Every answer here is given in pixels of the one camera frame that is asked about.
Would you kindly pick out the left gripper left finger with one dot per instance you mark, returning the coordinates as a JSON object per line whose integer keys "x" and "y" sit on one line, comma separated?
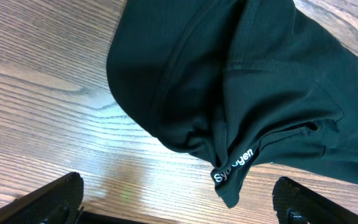
{"x": 55, "y": 203}

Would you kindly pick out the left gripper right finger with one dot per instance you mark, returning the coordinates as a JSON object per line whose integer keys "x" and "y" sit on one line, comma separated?
{"x": 297, "y": 204}

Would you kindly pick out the black polo shirt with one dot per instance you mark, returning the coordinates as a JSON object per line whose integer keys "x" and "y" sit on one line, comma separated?
{"x": 238, "y": 84}

